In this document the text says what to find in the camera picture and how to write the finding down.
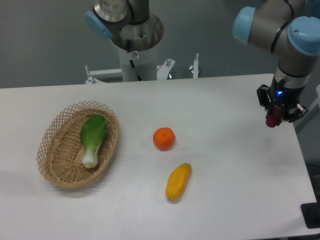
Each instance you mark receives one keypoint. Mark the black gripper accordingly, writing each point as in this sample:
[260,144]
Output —
[286,98]

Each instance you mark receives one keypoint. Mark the red sweet potato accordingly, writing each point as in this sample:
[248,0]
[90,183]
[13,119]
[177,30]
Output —
[273,117]

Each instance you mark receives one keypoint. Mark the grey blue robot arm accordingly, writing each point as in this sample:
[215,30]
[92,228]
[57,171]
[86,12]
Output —
[275,27]

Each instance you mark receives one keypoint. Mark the black device at table edge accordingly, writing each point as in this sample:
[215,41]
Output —
[311,214]

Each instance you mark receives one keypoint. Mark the orange tangerine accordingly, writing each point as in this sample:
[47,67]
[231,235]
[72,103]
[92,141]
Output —
[164,138]

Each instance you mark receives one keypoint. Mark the yellow mango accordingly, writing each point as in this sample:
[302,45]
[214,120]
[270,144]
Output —
[178,181]

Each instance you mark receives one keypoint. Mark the green bok choy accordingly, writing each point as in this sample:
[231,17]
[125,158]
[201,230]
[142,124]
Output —
[92,136]

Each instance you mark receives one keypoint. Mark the woven wicker basket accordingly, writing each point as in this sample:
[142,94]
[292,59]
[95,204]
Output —
[60,153]

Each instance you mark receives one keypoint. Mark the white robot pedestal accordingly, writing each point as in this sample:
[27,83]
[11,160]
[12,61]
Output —
[139,42]

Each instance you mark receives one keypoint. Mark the white metal frame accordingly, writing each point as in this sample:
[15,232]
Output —
[132,73]

